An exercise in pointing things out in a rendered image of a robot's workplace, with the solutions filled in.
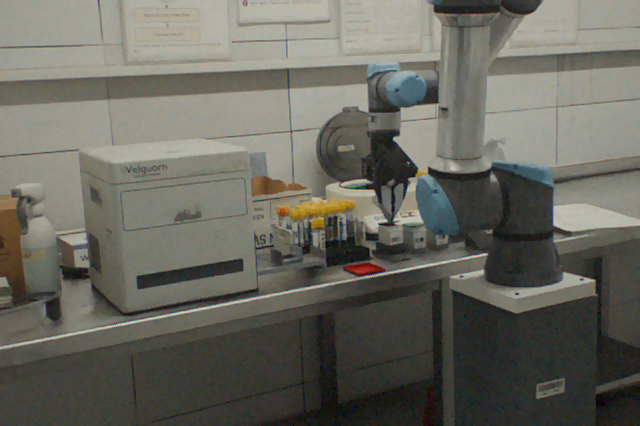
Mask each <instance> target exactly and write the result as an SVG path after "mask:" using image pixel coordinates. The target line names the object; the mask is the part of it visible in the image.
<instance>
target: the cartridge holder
mask: <svg viewBox="0 0 640 426"><path fill-rule="evenodd" d="M372 254H373V255H376V256H380V257H382V258H385V259H388V260H390V261H392V263H393V261H397V260H400V259H409V258H412V253H411V252H407V251H406V243H405V242H403V243H398V244H392V245H387V244H384V243H381V242H379V241H376V249H372Z"/></svg>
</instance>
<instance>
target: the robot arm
mask: <svg viewBox="0 0 640 426"><path fill-rule="evenodd" d="M425 1H426V2H427V3H430V4H432V5H434V15H435V16H436V17H437V18H438V20H439V21H440V23H441V54H440V69H431V70H413V71H409V70H405V71H400V68H399V64H398V63H397V62H380V63H371V64H369V66H368V78H366V82H368V85H367V106H369V107H368V119H367V120H368V129H371V131H366V136H367V137H371V154H369V155H367V156H366V157H361V170H362V178H364V179H366V181H367V182H373V188H374V191H375V193H376V195H374V196H373V203H374V205H376V206H377V207H379V208H380V209H381V211H382V213H383V215H384V217H385V218H386V219H387V220H388V222H393V220H394V218H395V217H396V215H397V213H398V211H399V209H400V207H401V204H402V201H403V200H404V197H405V194H406V191H407V188H408V178H412V177H416V175H417V172H418V170H419V167H418V166H417V165H416V164H415V163H414V162H413V160H412V159H411V158H409V157H408V156H407V155H406V153H405V152H404V151H403V150H402V149H401V148H400V146H399V145H398V144H397V143H396V142H394V140H393V137H396V136H400V130H399V129H400V128H401V109H400V108H403V109H408V108H413V106H416V105H427V104H438V114H437V147H436V155H435V156H434V157H433V158H432V159H431V160H430V161H429V162H428V174H423V175H422V176H420V177H419V178H418V180H417V184H416V201H417V206H418V210H419V213H420V216H421V218H422V220H423V223H424V225H425V226H426V228H427V229H428V230H429V231H430V232H431V233H433V234H435V235H458V234H462V233H470V232H479V231H488V230H492V243H491V246H490V249H489V252H488V255H487V259H486V263H485V266H484V278H485V280H487V281H489V282H491V283H494V284H498V285H503V286H513V287H538V286H546V285H551V284H555V283H558V282H560V281H561V280H563V279H564V268H562V264H561V261H560V258H559V255H558V251H557V248H556V245H555V242H554V190H555V186H554V185H553V171H552V169H551V168H550V167H549V166H547V165H544V164H538V163H529V162H519V161H502V160H497V161H492V163H491V164H490V162H489V161H488V160H487V159H486V158H485V157H484V136H485V117H486V96H487V76H488V67H489V66H490V64H491V63H492V61H493V60H494V59H495V57H496V56H498V53H499V52H500V51H501V49H502V48H503V47H504V45H505V44H506V42H507V41H508V40H509V38H510V37H511V36H512V34H513V33H514V31H515V30H516V28H517V26H518V25H519V24H521V22H522V21H523V19H524V18H525V17H526V16H528V15H531V14H533V13H534V12H535V11H536V10H537V9H538V8H539V5H540V4H541V3H542V1H544V0H425ZM363 163H365V166H366V174H363ZM392 180H393V182H392ZM389 182H391V184H390V188H388V187H387V186H385V185H388V183H389Z"/></svg>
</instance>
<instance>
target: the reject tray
mask: <svg viewBox="0 0 640 426"><path fill-rule="evenodd" d="M344 271H346V272H349V273H351V274H353V275H356V276H358V277H360V276H366V275H372V274H377V273H382V272H385V268H382V267H380V266H377V265H374V264H372V262H364V264H358V265H353V266H347V267H344Z"/></svg>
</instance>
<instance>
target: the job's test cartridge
mask: <svg viewBox="0 0 640 426"><path fill-rule="evenodd" d="M378 230H379V242H381V243H384V244H387V245H392V244H398V243H403V229H402V228H401V225H397V224H388V225H378Z"/></svg>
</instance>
